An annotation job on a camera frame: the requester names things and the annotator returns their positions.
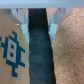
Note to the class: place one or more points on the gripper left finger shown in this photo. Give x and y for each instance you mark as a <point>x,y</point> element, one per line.
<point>23,23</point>

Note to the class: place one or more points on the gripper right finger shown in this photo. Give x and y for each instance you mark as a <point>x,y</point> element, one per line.
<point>55,25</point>

